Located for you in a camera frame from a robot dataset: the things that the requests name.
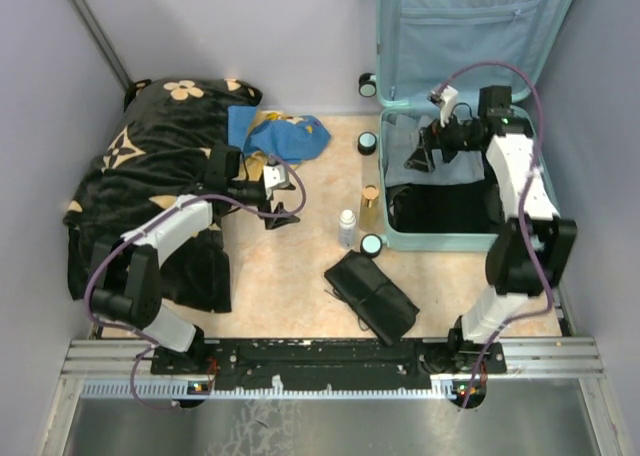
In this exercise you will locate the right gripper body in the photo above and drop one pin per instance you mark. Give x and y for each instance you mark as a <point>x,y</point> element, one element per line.
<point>450,139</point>

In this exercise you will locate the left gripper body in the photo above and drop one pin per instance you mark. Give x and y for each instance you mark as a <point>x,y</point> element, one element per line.
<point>247,192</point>

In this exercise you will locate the light blue denim jeans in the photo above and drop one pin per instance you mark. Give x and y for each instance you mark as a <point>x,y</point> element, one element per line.
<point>401,138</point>

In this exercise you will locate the black cloth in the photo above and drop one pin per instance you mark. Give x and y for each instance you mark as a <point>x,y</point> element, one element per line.
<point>473,208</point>

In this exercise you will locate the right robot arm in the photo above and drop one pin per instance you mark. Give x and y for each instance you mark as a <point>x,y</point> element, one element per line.
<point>533,244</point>

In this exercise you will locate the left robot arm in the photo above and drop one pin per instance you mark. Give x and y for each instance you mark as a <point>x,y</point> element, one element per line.
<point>124,289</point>

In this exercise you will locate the suitcase wheel middle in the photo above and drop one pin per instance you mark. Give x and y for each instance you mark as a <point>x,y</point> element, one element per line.
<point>367,143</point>

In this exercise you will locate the blue and yellow shirt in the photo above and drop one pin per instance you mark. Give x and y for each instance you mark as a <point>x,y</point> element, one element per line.
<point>259,134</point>

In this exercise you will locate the white plastic bottle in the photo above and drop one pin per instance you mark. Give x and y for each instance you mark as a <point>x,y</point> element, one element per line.
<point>347,229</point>

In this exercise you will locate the gold-capped amber bottle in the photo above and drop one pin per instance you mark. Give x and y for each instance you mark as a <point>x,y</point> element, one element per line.
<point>369,208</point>

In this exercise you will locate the light blue hard-shell suitcase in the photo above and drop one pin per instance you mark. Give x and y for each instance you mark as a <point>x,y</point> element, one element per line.
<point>469,44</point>

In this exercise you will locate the suitcase wheel on lid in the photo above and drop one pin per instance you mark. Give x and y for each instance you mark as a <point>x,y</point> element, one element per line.
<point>367,86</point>

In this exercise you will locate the suitcase wheel near front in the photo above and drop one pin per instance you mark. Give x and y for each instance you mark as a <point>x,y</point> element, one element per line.
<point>371,245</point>

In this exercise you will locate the black floral fleece blanket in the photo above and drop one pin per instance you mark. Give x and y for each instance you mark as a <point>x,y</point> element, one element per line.
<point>161,149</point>

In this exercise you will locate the black roll-up pouch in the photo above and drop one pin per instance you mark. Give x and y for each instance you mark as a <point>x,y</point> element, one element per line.
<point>373,296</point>

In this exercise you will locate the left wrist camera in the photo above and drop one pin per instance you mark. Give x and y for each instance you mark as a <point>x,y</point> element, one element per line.
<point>275,177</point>

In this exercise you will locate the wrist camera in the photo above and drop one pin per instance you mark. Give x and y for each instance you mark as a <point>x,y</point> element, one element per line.
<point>445,99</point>
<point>275,177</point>

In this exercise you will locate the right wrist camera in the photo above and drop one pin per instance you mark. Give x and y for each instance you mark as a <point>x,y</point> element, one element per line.
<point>445,99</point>

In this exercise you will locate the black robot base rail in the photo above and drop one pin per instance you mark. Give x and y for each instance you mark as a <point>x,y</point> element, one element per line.
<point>318,364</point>

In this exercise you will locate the aluminium frame rail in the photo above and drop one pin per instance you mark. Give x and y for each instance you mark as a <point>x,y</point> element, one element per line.
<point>121,369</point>

